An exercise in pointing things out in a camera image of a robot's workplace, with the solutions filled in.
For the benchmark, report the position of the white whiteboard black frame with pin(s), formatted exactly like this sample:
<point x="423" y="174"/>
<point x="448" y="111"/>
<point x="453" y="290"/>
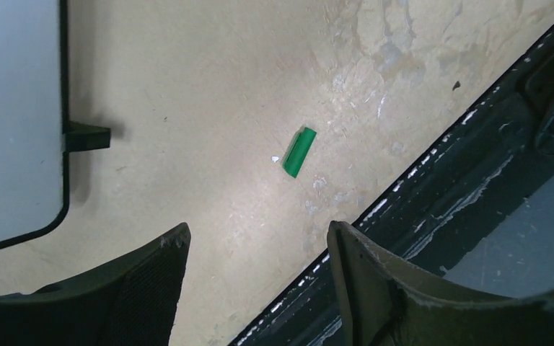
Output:
<point x="36" y="133"/>

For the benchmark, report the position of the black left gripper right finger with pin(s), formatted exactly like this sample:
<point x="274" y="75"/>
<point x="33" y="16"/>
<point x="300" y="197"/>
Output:
<point x="387" y="300"/>

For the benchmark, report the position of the green marker cap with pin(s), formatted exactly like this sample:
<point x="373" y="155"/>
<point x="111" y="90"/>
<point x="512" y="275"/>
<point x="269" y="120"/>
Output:
<point x="298" y="150"/>

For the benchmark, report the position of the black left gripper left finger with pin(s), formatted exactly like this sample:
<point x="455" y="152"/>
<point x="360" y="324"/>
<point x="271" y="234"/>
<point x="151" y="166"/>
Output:
<point x="130" y="300"/>

